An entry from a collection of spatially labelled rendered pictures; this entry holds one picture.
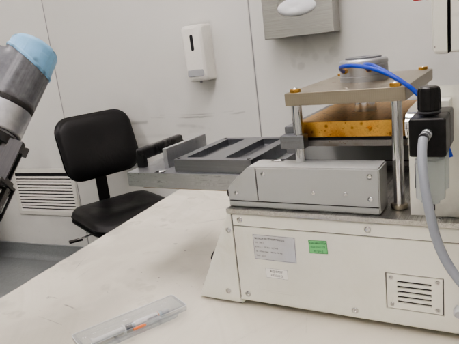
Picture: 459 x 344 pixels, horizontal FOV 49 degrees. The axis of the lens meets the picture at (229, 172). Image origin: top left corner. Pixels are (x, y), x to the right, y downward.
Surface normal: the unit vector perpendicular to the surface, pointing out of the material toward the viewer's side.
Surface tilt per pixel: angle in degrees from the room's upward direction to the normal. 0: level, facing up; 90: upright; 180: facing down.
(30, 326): 0
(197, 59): 90
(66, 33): 90
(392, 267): 90
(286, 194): 90
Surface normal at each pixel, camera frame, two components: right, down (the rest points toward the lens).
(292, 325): -0.11, -0.96
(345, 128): -0.48, 0.26
